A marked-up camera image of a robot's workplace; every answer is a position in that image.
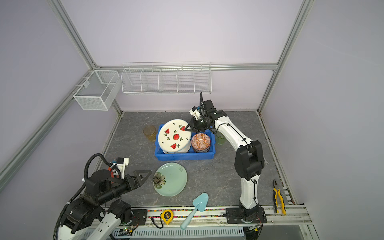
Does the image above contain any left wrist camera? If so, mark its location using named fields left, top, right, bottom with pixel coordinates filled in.
left=113, top=157, right=129, bottom=176

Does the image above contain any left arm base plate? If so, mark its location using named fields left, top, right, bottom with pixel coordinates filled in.
left=128, top=209, right=148, bottom=226

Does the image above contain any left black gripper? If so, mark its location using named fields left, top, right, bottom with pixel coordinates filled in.
left=98, top=170, right=152, bottom=205

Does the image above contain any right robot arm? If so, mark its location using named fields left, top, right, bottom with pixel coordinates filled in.
left=186, top=93, right=267, bottom=225

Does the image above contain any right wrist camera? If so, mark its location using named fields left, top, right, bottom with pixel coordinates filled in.
left=189, top=106, right=202, bottom=120

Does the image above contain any teal plastic shovel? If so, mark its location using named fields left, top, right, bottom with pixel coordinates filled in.
left=181, top=193, right=209, bottom=230

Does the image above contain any green rimmed bottom plate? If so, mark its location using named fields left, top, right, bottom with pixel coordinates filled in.
left=153, top=163, right=188, bottom=197

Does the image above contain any amber glass cup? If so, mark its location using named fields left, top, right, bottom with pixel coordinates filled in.
left=143, top=126, right=157, bottom=142

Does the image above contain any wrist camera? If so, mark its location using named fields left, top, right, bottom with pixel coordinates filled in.
left=113, top=157, right=129, bottom=176
left=189, top=106, right=202, bottom=120

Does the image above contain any watermelon pattern plate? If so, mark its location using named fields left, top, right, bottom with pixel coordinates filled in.
left=158, top=119, right=192, bottom=154

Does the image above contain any orange patterned bowl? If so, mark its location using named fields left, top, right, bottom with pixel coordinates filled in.
left=191, top=133, right=211, bottom=153

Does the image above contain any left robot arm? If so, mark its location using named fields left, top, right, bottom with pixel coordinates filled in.
left=53, top=153, right=152, bottom=240

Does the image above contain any blue plastic bin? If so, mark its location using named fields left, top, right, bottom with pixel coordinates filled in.
left=155, top=130, right=216, bottom=161

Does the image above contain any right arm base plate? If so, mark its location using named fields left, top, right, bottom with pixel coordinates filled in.
left=224, top=206, right=267, bottom=224

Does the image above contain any yellow tape measure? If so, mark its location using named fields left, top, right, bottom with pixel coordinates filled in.
left=160, top=209, right=174, bottom=225

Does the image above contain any white mesh basket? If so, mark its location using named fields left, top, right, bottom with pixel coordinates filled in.
left=74, top=70, right=121, bottom=111

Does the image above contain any white wire rack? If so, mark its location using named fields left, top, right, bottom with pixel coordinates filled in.
left=121, top=62, right=212, bottom=95

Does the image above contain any green glass cup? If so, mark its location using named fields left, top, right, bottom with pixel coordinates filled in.
left=215, top=133, right=227, bottom=145

